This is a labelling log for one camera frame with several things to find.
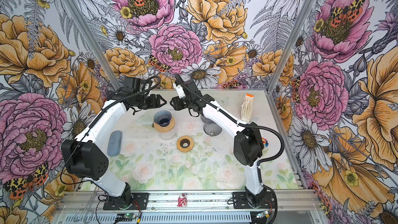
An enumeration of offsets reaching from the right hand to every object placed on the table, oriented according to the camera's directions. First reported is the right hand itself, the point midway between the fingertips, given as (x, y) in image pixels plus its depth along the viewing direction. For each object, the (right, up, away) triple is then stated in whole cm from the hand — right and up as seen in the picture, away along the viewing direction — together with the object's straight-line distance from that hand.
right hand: (175, 105), depth 84 cm
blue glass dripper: (-8, -7, +6) cm, 12 cm away
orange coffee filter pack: (+43, -2, +19) cm, 47 cm away
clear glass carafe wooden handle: (-6, -18, +12) cm, 22 cm away
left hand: (-8, -1, -1) cm, 8 cm away
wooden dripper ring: (+4, -23, +10) cm, 25 cm away
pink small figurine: (+6, -43, -13) cm, 45 cm away
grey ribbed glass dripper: (+20, -14, +12) cm, 28 cm away
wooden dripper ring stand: (-6, -13, +3) cm, 15 cm away
